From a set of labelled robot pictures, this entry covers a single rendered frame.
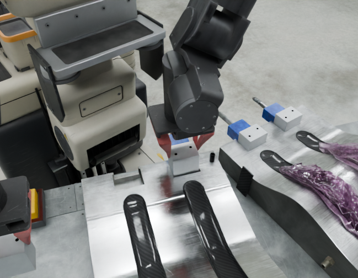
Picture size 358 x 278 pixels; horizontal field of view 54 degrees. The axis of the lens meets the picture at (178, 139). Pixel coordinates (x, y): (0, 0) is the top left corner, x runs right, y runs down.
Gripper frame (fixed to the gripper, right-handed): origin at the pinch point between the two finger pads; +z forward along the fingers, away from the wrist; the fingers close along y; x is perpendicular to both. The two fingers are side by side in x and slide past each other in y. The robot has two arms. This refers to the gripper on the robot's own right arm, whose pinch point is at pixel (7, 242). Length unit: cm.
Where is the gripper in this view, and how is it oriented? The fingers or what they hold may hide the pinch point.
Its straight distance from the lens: 55.7
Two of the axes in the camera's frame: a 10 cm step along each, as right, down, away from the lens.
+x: -2.9, -6.7, 6.8
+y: 9.6, -2.0, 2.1
